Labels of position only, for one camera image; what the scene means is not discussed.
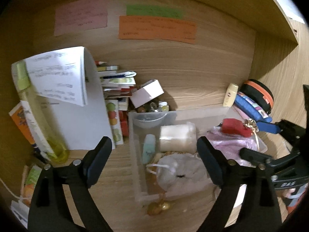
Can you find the green paper note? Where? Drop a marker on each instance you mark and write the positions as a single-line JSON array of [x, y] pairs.
[[154, 11]]

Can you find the light blue tube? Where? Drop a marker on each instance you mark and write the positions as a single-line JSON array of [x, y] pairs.
[[148, 148]]

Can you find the pink mesh bag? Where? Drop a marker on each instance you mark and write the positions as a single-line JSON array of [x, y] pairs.
[[229, 143]]

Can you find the wooden desktop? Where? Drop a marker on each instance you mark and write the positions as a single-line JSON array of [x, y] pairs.
[[120, 174]]

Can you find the person's right hand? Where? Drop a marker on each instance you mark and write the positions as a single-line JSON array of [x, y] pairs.
[[289, 193]]

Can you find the fruit print card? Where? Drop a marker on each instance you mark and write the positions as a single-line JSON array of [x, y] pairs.
[[114, 123]]

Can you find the pink paper note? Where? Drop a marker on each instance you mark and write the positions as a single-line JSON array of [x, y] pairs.
[[80, 15]]

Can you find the clear plastic storage bin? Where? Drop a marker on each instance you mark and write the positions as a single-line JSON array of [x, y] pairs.
[[144, 174]]

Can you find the blue pencil case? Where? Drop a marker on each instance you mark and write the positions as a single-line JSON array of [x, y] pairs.
[[251, 108]]

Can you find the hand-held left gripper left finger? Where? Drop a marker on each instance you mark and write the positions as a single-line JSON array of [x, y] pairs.
[[96, 160]]

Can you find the white printed carton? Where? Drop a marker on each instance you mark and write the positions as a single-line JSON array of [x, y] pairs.
[[20, 212]]

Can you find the small white box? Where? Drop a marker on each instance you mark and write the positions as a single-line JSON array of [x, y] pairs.
[[147, 93]]

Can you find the small beige bottle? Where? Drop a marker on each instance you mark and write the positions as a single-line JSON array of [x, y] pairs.
[[230, 94]]

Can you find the stack of booklets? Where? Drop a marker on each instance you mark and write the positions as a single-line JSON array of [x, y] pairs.
[[115, 77]]

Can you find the green and orange tube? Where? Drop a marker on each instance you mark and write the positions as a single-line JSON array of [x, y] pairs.
[[32, 181]]

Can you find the gold ribbon bow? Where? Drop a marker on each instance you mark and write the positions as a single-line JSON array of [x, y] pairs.
[[251, 125]]

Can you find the yellow-green spray bottle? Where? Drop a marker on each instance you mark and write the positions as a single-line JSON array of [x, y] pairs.
[[36, 116]]

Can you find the orange paper note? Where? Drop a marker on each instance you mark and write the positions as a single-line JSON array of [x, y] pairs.
[[157, 27]]

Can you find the red gift box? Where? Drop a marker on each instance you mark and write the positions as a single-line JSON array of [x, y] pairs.
[[233, 127]]

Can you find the black and orange case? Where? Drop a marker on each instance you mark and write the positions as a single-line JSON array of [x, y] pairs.
[[259, 91]]

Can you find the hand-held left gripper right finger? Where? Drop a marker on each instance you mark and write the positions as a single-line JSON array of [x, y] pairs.
[[208, 162]]

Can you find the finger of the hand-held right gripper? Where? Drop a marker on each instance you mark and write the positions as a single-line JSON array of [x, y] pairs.
[[266, 127], [256, 157]]

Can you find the cream candle jar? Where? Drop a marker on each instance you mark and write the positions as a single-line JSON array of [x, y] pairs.
[[177, 137]]

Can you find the small red box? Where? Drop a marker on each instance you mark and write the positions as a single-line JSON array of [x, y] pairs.
[[124, 123]]

